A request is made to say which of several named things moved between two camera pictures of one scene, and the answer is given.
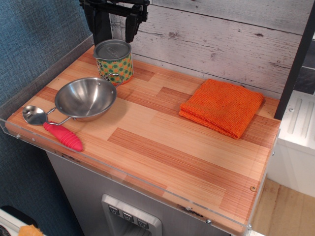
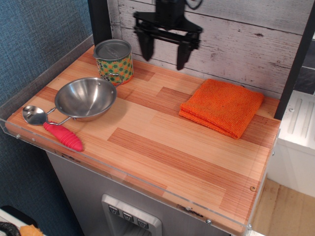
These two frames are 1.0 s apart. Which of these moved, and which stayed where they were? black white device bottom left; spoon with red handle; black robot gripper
Moved: black robot gripper
Stayed: spoon with red handle; black white device bottom left
